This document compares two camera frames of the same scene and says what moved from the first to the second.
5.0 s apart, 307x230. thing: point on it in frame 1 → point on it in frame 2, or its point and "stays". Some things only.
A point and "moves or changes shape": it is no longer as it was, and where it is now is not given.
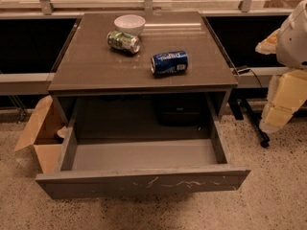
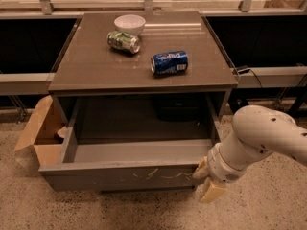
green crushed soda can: x=124 y=41 stays
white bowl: x=131 y=24 stays
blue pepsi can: x=169 y=63 stays
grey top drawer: x=106 y=167 moves or changes shape
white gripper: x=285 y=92 → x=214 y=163
